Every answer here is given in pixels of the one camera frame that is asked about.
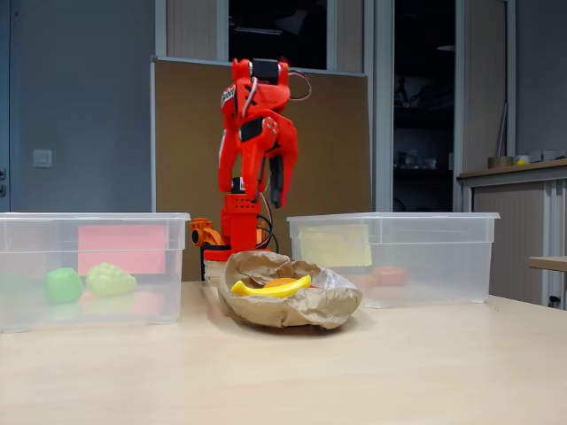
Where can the small wooden side table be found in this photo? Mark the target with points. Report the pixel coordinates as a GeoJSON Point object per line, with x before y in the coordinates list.
{"type": "Point", "coordinates": [549, 263]}

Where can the brown toy doughnut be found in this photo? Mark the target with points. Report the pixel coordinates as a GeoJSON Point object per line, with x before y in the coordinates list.
{"type": "Point", "coordinates": [390, 275]}

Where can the wooden base block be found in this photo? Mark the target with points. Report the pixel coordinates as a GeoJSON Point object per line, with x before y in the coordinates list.
{"type": "Point", "coordinates": [212, 271]}

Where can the pale green toy grapes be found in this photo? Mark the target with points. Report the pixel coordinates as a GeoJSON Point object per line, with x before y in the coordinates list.
{"type": "Point", "coordinates": [108, 281]}

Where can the white containers on cabinet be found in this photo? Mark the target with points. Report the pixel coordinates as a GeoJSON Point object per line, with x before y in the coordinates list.
{"type": "Point", "coordinates": [547, 155]}

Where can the clear plastic bin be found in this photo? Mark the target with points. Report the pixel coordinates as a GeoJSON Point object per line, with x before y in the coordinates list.
{"type": "Point", "coordinates": [26, 239]}
{"type": "Point", "coordinates": [443, 248]}

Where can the white cup with yellow ball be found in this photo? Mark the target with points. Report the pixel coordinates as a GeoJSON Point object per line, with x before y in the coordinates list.
{"type": "Point", "coordinates": [522, 161]}

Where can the brown tape roll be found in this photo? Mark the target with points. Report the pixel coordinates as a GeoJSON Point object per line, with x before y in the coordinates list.
{"type": "Point", "coordinates": [500, 162]}

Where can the white leaning rod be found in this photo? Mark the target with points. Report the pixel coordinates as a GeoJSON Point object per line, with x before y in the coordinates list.
{"type": "Point", "coordinates": [502, 128]}

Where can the orange table clamp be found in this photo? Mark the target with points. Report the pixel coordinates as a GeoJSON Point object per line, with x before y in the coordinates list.
{"type": "Point", "coordinates": [199, 232]}

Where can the yellow toy banana bunch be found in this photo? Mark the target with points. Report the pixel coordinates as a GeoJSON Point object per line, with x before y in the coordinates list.
{"type": "Point", "coordinates": [274, 291]}

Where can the orange toy croissant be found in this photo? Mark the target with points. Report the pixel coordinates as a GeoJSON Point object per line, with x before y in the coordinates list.
{"type": "Point", "coordinates": [279, 282]}

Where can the pink paper label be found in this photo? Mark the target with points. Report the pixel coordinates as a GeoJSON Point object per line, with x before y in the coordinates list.
{"type": "Point", "coordinates": [119, 243]}

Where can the yellow-green paper label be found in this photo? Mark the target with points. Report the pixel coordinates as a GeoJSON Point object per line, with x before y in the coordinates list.
{"type": "Point", "coordinates": [336, 243]}

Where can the crumpled brown paper bag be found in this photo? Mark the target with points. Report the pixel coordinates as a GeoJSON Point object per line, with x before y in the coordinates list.
{"type": "Point", "coordinates": [301, 310]}

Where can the white light switch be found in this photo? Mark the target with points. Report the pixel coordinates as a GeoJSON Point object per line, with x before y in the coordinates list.
{"type": "Point", "coordinates": [42, 158]}

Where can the red robot arm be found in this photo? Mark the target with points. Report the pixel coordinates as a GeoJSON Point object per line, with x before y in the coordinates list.
{"type": "Point", "coordinates": [239, 221]}

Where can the green toy apple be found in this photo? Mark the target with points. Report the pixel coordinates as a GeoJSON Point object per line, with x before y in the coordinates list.
{"type": "Point", "coordinates": [63, 285]}

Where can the grey cabinet with wooden top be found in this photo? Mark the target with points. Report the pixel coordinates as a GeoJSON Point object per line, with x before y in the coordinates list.
{"type": "Point", "coordinates": [509, 221]}

